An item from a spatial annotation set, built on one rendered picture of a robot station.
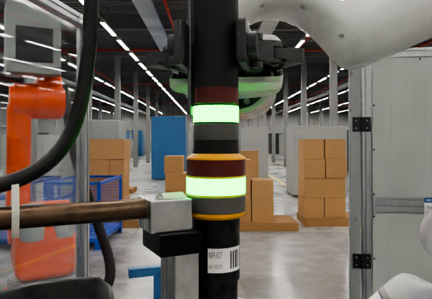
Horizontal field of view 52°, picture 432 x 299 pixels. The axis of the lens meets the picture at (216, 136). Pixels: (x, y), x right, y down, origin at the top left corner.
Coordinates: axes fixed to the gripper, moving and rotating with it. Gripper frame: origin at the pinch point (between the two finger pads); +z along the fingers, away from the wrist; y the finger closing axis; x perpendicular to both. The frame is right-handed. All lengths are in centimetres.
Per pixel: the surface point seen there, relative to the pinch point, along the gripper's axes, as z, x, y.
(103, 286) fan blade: -9.7, -21.7, 12.7
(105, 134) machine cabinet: -971, 4, 414
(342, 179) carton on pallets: -814, -84, -112
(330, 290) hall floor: -443, -167, -53
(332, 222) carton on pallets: -796, -161, -92
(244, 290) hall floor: -430, -166, 36
